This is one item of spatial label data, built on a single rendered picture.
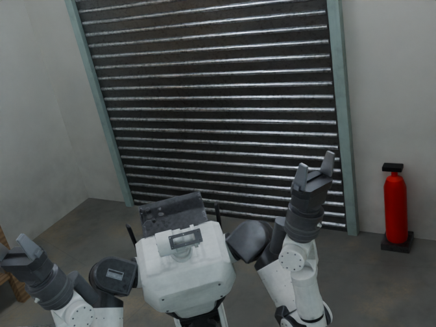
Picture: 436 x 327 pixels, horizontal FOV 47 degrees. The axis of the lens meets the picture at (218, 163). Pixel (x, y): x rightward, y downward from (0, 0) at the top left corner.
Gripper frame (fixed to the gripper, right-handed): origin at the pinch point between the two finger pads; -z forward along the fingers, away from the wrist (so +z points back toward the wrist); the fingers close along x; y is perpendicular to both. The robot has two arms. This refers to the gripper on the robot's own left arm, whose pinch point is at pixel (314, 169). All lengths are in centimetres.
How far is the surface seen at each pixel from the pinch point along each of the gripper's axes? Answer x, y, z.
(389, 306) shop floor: -146, 15, 149
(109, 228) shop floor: -108, 245, 216
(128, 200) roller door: -140, 262, 208
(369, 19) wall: -186, 94, 6
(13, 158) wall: -61, 315, 164
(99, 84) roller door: -128, 288, 102
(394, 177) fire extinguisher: -193, 53, 96
